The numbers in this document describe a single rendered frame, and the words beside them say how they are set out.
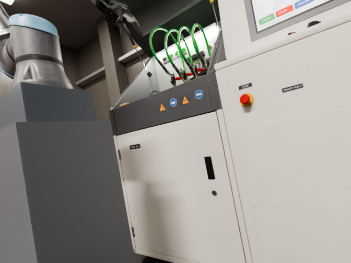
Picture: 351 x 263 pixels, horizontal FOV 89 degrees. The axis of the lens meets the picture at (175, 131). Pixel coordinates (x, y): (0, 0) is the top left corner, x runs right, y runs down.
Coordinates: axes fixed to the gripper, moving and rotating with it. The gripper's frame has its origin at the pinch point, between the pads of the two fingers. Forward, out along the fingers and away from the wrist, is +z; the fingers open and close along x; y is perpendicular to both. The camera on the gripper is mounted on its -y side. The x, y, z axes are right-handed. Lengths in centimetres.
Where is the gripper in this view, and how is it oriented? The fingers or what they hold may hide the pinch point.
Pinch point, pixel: (135, 30)
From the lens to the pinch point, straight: 114.3
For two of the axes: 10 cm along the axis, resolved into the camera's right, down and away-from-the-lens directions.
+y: -2.6, 7.1, -6.6
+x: 6.5, -3.8, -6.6
